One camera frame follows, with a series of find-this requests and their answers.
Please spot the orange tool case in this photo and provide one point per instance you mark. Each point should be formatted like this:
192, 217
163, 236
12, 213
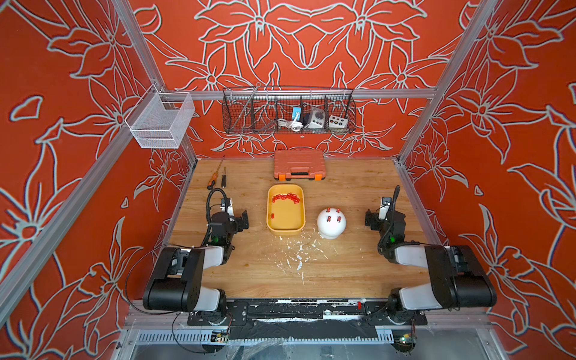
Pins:
300, 163

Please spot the clear acrylic wall box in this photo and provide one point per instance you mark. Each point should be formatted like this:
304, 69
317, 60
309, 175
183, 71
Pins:
154, 126

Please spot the white button box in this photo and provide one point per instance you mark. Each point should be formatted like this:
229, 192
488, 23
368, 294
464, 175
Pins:
338, 125

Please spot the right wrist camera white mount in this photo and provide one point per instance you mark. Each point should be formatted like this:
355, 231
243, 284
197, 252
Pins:
384, 207

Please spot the red sleeves pile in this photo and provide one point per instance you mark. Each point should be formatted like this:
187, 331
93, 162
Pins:
286, 196

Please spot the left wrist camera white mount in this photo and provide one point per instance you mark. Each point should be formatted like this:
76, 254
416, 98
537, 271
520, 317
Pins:
226, 205

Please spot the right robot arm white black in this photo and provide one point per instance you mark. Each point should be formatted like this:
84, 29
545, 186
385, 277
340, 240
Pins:
456, 277

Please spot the white round dial device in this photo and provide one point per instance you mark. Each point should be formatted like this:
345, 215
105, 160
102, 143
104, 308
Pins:
316, 120

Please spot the orange handled screwdriver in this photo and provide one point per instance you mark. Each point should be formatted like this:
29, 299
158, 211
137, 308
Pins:
215, 176

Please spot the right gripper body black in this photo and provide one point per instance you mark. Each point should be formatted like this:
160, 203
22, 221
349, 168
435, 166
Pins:
376, 224

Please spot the black wire wall basket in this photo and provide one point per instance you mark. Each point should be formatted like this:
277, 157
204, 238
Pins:
267, 109

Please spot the white dome screw fixture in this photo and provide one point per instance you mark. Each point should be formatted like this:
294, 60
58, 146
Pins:
331, 230

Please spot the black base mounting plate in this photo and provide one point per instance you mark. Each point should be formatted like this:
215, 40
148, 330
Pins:
309, 319

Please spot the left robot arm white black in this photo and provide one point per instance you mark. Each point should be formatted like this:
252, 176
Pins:
175, 284

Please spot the blue white small box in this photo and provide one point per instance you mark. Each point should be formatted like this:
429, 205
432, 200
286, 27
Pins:
296, 115

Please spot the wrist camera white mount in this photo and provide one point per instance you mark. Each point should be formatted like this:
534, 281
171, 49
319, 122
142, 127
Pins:
226, 205
384, 207

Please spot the black handled screwdriver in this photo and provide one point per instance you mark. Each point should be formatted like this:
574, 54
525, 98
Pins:
223, 181

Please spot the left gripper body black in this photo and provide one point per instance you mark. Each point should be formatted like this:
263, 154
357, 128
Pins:
242, 226

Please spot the yellow plastic tray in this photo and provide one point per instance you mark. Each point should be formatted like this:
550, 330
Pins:
289, 218

